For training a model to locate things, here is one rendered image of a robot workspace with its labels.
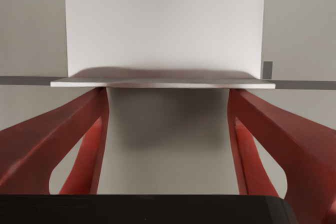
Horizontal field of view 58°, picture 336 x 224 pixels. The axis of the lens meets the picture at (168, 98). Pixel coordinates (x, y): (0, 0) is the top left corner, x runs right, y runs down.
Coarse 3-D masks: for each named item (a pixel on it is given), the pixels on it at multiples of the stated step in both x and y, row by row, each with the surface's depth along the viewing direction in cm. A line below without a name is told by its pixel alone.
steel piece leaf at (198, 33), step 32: (96, 0) 13; (128, 0) 13; (160, 0) 13; (192, 0) 13; (224, 0) 13; (256, 0) 13; (96, 32) 13; (128, 32) 13; (160, 32) 13; (192, 32) 13; (224, 32) 13; (256, 32) 13; (96, 64) 13; (128, 64) 13; (160, 64) 13; (192, 64) 13; (224, 64) 13; (256, 64) 13
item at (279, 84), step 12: (0, 84) 14; (12, 84) 14; (24, 84) 14; (36, 84) 14; (48, 84) 14; (276, 84) 14; (288, 84) 14; (300, 84) 14; (312, 84) 14; (324, 84) 14
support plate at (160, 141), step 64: (0, 0) 13; (64, 0) 13; (320, 0) 13; (0, 64) 14; (64, 64) 14; (320, 64) 13; (0, 128) 14; (128, 128) 14; (192, 128) 14; (128, 192) 14; (192, 192) 14
